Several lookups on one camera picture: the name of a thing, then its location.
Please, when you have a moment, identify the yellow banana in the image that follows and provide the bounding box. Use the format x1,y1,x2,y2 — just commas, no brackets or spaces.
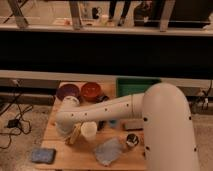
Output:
66,123,81,145

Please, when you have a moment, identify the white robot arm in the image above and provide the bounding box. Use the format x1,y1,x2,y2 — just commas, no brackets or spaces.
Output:
55,82,200,171

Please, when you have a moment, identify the green plastic tray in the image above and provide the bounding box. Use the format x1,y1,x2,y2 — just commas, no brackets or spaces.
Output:
116,78,161,97

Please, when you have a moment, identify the white paper cup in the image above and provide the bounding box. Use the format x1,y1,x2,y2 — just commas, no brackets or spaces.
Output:
81,122,97,141

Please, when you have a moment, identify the purple bowl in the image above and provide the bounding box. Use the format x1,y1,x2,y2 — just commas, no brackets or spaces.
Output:
56,84,80,101

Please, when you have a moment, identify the blue sponge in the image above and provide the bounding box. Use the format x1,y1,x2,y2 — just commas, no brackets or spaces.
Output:
31,148,56,164

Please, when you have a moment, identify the red bowl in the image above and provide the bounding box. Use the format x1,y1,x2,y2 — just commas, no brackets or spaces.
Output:
81,82,102,102

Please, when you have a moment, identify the small blue cup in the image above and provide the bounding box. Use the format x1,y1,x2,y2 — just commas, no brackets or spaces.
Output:
108,120,118,128

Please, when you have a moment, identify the grey blue cloth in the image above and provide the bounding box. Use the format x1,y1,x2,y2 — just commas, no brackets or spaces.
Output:
94,138,122,166

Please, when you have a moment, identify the black power adapter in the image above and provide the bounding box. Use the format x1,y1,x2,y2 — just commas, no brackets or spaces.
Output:
7,119,19,128

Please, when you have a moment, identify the black mug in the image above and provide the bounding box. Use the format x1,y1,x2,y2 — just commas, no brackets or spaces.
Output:
92,7,101,19

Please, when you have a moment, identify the black floor cable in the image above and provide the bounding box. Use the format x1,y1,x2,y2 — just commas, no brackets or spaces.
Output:
0,83,34,150

